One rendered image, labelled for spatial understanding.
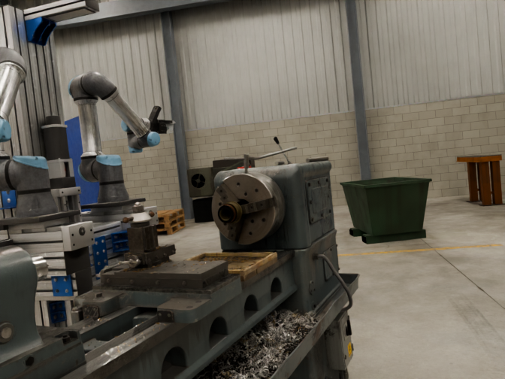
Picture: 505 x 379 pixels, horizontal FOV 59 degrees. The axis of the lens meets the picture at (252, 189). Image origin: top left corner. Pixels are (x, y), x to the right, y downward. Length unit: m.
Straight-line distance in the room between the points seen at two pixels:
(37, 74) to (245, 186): 1.04
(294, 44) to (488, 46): 4.75
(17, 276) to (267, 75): 11.37
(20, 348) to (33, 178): 0.90
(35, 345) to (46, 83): 1.43
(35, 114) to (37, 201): 0.47
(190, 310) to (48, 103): 1.32
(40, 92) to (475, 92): 11.31
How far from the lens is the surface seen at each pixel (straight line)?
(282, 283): 1.96
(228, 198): 1.90
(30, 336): 1.09
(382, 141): 11.93
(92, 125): 2.38
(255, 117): 12.10
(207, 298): 1.31
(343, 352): 2.45
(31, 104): 2.15
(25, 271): 1.06
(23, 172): 1.85
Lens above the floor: 1.26
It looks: 3 degrees down
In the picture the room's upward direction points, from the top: 6 degrees counter-clockwise
